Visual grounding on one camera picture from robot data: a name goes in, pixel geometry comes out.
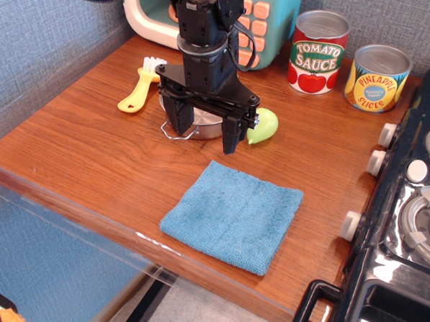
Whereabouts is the black toy stove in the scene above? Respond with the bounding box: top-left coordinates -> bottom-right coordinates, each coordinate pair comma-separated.
292,69 -> 430,322

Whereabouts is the blue folded cloth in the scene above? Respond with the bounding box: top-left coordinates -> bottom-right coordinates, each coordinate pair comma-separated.
160,161 -> 303,276

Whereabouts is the white stove knob upper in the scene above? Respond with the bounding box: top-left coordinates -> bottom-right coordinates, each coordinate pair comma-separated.
377,123 -> 398,149

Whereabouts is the pineapple slices can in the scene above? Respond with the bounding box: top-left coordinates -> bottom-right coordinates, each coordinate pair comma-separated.
344,44 -> 413,113

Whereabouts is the yellow toy brush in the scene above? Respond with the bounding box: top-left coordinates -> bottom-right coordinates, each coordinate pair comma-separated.
117,56 -> 167,113

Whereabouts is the small steel pot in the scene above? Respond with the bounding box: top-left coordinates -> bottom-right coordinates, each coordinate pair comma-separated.
161,107 -> 223,140

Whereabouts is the white stove knob middle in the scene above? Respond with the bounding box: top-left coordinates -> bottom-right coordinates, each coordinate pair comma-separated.
366,150 -> 386,176

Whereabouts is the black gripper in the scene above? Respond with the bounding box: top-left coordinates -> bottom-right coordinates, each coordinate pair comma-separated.
156,34 -> 260,155

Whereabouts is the white stove knob lower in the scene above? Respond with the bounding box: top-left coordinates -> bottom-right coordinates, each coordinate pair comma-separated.
339,210 -> 362,241

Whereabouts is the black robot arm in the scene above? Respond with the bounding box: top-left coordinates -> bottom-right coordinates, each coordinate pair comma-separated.
156,0 -> 261,155

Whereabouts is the tomato sauce can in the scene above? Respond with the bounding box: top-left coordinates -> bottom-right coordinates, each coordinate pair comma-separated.
287,9 -> 351,95

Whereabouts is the toy microwave teal and cream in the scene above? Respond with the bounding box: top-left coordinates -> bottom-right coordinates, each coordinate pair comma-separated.
123,0 -> 301,70

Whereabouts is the white stove knob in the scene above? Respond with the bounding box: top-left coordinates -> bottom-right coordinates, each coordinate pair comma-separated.
377,123 -> 398,149
366,150 -> 386,176
339,210 -> 362,241

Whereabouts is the green toy pear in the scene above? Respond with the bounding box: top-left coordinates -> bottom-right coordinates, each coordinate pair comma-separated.
246,108 -> 279,145

